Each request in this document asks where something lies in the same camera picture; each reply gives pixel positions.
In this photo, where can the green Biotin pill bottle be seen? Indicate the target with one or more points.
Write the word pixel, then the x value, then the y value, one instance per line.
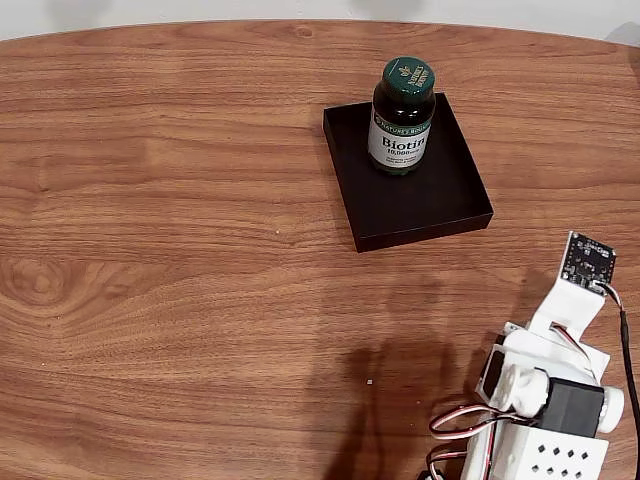
pixel 400 120

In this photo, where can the shallow black cardboard box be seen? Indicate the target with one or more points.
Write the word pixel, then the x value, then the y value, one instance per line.
pixel 425 205

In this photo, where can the black camera circuit board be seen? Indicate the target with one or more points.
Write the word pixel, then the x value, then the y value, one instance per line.
pixel 587 260

